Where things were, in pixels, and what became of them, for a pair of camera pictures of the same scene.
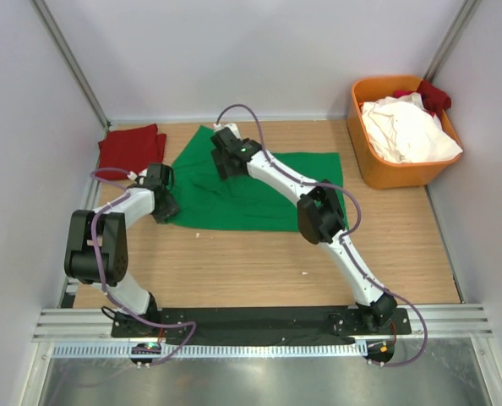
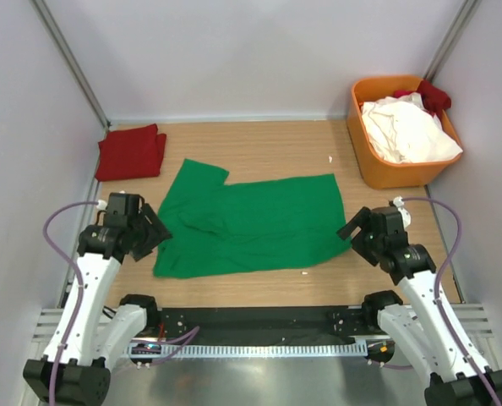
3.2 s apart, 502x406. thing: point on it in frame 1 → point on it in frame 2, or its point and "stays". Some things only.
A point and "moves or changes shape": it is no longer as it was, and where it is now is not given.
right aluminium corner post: x=455 y=34 stays
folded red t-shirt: x=130 y=150 stays
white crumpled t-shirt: x=403 y=131 stays
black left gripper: x=171 y=211 → x=147 y=217
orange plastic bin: x=377 y=168 stays
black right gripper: x=220 y=162 → x=363 y=216
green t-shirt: x=247 y=201 moves or changes shape
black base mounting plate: x=144 y=324 stays
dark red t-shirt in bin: x=433 y=99 stays
